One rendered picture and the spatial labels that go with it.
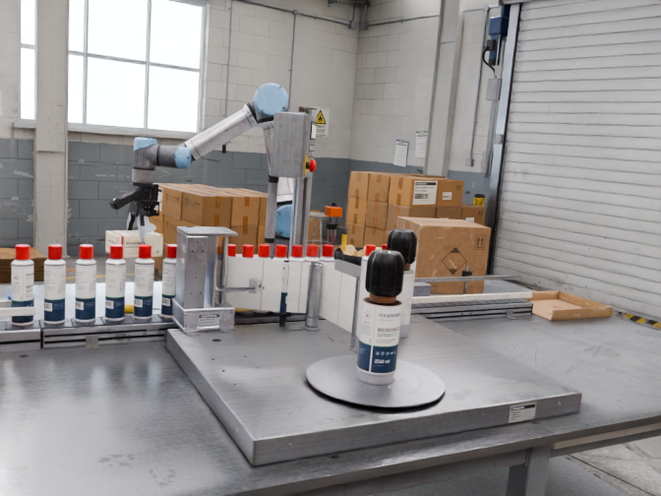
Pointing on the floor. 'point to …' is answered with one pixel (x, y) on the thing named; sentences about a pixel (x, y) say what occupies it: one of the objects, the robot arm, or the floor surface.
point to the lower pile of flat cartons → (15, 259)
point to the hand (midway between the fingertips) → (134, 238)
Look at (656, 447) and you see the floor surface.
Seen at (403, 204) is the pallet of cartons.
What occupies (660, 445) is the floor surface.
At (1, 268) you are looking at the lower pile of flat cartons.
